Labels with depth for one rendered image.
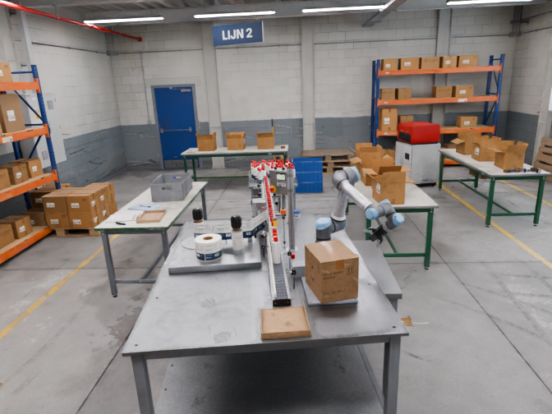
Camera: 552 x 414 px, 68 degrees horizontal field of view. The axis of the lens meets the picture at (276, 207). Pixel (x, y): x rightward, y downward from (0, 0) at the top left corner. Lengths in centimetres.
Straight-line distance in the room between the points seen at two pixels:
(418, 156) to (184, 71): 604
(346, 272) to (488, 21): 969
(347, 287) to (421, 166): 618
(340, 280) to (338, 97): 851
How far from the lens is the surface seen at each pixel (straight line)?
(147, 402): 257
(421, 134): 842
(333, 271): 246
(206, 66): 1085
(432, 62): 1039
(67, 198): 677
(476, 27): 1151
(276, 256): 293
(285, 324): 237
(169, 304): 271
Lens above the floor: 213
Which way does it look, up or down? 17 degrees down
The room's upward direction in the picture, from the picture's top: 2 degrees counter-clockwise
